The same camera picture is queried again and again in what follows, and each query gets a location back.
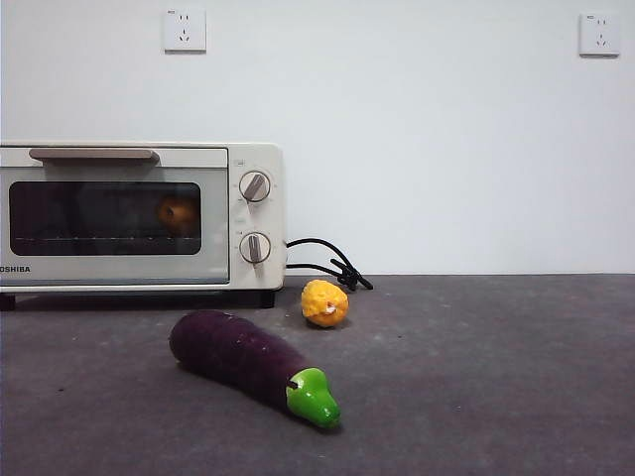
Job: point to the white wall socket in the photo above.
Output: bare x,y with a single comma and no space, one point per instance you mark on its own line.
184,31
599,35

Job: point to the yellow toy corn cob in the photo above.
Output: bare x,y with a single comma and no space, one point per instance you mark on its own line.
322,300

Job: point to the brown potato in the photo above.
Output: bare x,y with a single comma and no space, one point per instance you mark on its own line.
177,213

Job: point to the beige oven knob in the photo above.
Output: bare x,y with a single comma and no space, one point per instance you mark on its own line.
254,187
254,247

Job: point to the purple toy eggplant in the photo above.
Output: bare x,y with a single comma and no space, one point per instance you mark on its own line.
233,352

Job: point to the white toaster oven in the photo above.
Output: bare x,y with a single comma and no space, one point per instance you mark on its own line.
255,158

